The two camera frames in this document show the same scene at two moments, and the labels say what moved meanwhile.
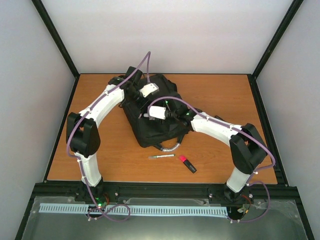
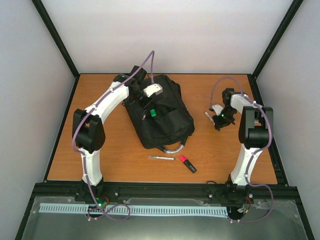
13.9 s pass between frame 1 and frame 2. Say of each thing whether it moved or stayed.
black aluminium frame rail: stayed
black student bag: stayed
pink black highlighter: stayed
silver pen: moved
